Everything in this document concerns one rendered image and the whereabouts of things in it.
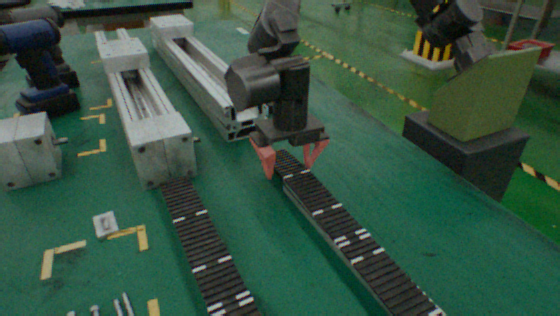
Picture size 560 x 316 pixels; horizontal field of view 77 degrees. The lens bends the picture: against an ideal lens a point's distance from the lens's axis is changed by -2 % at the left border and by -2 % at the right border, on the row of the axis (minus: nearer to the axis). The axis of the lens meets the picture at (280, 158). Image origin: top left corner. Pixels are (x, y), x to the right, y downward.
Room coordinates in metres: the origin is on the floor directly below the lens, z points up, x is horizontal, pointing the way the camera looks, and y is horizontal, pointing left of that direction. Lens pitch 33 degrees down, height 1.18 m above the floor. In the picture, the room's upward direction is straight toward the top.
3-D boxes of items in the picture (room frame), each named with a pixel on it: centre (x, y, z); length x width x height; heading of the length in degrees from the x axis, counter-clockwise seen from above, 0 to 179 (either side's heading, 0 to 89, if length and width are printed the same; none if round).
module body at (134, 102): (0.95, 0.42, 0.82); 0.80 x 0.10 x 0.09; 28
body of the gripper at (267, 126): (0.53, -0.02, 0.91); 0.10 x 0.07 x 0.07; 116
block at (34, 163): (0.56, 0.46, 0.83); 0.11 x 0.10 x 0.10; 117
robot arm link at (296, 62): (0.53, -0.01, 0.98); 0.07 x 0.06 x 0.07; 126
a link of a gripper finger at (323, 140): (0.54, -0.04, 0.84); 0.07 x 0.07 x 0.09; 26
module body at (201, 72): (1.04, 0.26, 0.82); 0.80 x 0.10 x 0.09; 28
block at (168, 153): (0.56, 0.21, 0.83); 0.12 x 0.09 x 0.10; 118
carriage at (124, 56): (0.95, 0.42, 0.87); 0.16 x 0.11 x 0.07; 28
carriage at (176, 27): (1.26, 0.37, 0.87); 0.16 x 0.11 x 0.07; 28
